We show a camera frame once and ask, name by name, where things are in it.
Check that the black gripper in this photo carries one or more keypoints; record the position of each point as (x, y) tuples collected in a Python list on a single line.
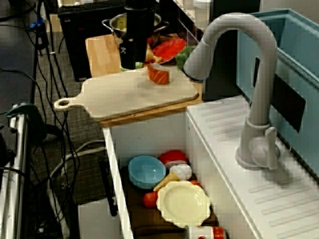
[(139, 25)]

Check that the orange salmon sushi toy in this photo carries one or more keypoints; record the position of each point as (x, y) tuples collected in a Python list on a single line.
[(158, 76)]

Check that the tan chicken drumstick toy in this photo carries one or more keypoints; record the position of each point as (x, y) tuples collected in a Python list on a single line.
[(153, 58)]

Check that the steel pot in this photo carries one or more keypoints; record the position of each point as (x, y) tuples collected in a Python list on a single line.
[(117, 25)]

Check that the red plate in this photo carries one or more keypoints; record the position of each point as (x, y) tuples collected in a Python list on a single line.
[(172, 48)]

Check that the green bell pepper toy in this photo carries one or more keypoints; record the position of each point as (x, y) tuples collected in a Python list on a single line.
[(182, 58)]

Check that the plain white jar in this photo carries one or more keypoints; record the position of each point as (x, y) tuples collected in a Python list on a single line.
[(202, 11)]

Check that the blue bowl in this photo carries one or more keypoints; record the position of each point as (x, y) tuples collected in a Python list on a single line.
[(145, 171)]

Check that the green clamp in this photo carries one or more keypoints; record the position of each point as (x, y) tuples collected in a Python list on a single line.
[(22, 108)]

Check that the white toy sink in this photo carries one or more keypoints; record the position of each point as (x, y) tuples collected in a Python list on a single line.
[(224, 137)]

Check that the grey toy faucet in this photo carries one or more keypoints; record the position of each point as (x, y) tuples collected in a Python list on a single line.
[(261, 99)]

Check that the small orange toy piece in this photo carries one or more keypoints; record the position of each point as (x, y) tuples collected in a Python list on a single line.
[(195, 183)]

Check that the orange tomato toy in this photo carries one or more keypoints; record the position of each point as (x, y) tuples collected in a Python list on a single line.
[(149, 200)]

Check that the pale yellow flower plate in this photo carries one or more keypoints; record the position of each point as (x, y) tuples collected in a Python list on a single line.
[(183, 204)]

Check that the teal dish rack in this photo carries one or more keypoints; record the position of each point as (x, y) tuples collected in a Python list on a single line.
[(299, 49)]

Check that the aluminium frame rail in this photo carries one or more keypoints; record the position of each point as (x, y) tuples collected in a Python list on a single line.
[(15, 174)]

